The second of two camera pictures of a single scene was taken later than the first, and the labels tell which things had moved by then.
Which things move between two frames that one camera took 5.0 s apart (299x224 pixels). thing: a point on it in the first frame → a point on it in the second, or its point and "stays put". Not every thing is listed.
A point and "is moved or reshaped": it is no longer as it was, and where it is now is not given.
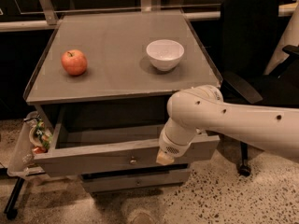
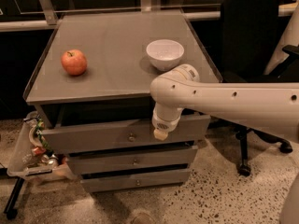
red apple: x=74 y=62 stays put
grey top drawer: x=82 y=151 is moved or reshaped
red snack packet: x=39 y=150 stays put
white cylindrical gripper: x=172 y=147 → x=163 y=124
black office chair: x=248 y=44 stays put
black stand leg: x=10 y=208 stays put
